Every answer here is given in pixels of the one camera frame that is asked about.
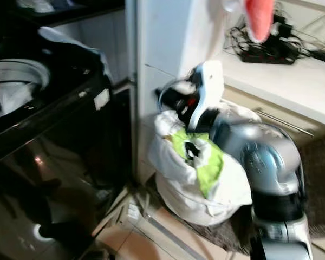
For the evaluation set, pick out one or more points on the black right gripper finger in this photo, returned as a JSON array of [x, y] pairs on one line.
[[163, 99]]

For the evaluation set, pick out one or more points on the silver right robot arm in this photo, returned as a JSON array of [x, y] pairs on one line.
[[271, 162]]

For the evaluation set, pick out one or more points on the black top-load washing machine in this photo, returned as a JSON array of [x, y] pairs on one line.
[[54, 162]]

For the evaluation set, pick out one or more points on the white counter cabinet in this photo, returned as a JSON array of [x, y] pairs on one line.
[[173, 43]]

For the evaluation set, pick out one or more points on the white washer sticker label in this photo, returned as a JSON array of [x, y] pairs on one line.
[[102, 99]]

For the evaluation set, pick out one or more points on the lime green cloth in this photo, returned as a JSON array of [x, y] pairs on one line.
[[208, 165]]

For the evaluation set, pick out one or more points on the white laundry bag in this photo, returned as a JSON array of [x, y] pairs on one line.
[[184, 189]]

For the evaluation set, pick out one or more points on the black power strip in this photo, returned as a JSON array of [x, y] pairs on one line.
[[265, 56]]

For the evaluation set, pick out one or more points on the pale white crumpled cloth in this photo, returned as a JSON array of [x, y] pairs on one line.
[[70, 46]]

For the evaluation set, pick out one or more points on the orange red cloth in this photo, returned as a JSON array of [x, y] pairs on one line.
[[260, 19]]

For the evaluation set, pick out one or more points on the white cloth in washer drum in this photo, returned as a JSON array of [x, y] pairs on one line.
[[11, 100]]

